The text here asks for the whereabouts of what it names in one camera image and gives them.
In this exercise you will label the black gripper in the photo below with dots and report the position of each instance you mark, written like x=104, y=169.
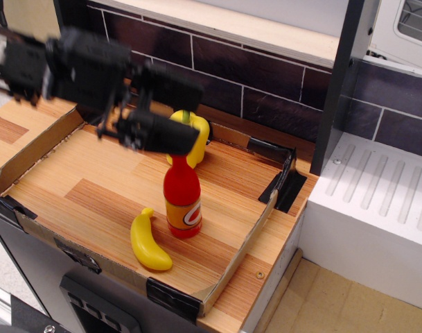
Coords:
x=89, y=70

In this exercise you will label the red hot sauce bottle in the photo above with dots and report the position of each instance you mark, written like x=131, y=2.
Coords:
x=182, y=197

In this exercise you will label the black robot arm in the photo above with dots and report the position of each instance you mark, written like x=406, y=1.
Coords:
x=22, y=67

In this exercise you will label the cardboard fence with black tape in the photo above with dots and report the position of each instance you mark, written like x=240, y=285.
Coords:
x=79, y=192

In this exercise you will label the yellow toy bell pepper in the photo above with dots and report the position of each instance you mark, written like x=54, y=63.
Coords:
x=196, y=155

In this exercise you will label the black left cabinet panel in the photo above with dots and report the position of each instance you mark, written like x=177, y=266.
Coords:
x=77, y=13

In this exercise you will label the yellow toy banana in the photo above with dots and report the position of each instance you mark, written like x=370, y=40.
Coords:
x=144, y=246

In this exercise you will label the light wooden shelf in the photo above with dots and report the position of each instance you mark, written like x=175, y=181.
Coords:
x=289, y=41

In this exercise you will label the black oven control panel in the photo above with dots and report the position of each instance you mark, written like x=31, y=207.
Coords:
x=95, y=313

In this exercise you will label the white ribbed sink drainboard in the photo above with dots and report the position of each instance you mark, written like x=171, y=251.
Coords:
x=363, y=219

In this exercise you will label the white appliance with window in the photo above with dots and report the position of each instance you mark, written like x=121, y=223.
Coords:
x=397, y=32

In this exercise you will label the black vertical cabinet post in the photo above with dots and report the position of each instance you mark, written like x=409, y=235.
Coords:
x=354, y=41

